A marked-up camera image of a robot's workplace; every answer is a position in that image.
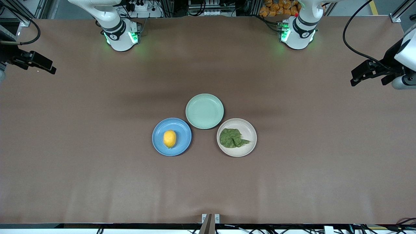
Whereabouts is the green lettuce leaf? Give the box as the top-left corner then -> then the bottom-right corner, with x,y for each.
219,128 -> 251,149

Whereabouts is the yellow lemon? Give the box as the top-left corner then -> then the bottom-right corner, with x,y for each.
163,130 -> 177,149

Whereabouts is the bag of oranges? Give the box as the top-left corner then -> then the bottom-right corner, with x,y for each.
259,0 -> 300,17

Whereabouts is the white power strip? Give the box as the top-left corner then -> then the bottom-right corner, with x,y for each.
125,0 -> 163,18

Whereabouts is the beige round plate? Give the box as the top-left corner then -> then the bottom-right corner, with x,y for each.
216,118 -> 257,158

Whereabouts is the mint green round plate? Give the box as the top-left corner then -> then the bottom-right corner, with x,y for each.
185,93 -> 225,130

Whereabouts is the blue round plate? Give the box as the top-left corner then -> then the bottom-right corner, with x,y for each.
152,117 -> 192,157

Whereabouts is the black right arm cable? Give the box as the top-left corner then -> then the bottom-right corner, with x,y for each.
0,5 -> 41,46

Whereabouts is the aluminium frame profile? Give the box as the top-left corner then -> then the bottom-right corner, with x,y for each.
391,0 -> 416,23
0,0 -> 49,27

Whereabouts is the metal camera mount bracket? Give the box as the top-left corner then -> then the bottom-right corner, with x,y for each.
199,214 -> 221,234

